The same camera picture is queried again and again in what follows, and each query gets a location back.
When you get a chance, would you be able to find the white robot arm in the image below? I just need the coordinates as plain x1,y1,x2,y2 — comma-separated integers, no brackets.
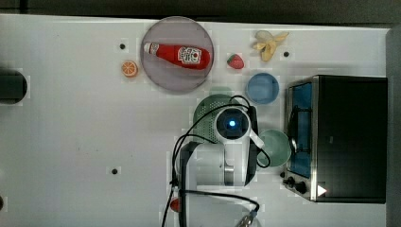
171,104,265,227

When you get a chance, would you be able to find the red ketchup bottle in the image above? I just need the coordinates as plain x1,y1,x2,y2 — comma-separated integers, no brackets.
144,43,211,70

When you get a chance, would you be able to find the orange slice toy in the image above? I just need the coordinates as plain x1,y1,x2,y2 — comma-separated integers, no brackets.
121,61,138,78

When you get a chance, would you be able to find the grey round plate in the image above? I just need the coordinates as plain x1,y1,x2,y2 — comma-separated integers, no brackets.
140,16,214,93

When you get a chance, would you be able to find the blue bowl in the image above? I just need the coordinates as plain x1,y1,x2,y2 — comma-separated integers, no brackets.
245,73,280,104

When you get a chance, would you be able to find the green strainer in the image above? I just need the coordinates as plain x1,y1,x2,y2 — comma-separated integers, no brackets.
192,87,237,143

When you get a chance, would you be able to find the black toaster oven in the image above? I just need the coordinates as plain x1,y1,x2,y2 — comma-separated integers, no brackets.
281,75,388,203

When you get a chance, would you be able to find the black cylinder at left edge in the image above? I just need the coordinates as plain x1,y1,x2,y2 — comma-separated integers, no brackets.
0,69,27,105

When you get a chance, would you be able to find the peeled banana toy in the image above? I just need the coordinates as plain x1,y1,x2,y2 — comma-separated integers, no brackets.
253,30,288,61

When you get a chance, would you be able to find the green mug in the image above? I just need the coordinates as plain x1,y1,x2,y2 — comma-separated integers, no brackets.
257,130,291,167

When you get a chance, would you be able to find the toy strawberry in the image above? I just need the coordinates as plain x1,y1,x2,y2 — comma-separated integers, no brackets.
227,54,245,70

